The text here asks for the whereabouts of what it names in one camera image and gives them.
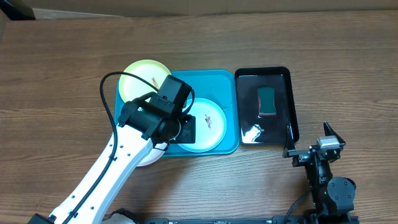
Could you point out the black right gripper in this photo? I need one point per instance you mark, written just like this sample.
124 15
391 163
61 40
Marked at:
306 154

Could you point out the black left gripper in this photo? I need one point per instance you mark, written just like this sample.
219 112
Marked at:
189 133

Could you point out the light blue plate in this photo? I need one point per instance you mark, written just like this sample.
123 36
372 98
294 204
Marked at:
210 126

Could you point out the green scrub sponge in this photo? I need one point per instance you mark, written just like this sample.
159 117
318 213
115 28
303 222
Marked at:
266 98

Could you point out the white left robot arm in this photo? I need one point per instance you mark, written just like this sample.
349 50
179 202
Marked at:
144 122

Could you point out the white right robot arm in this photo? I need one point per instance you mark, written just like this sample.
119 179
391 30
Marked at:
333 197

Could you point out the black water tray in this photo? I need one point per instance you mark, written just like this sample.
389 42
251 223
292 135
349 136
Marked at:
269 129

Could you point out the teal plastic tray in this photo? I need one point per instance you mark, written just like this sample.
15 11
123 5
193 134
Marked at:
217 86

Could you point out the pink white plate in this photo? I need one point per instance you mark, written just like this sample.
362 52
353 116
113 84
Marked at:
155 154

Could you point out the dark object top left corner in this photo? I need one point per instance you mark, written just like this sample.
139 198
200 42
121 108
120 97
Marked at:
17 10

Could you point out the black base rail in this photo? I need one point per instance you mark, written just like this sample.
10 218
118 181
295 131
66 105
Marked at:
123 216

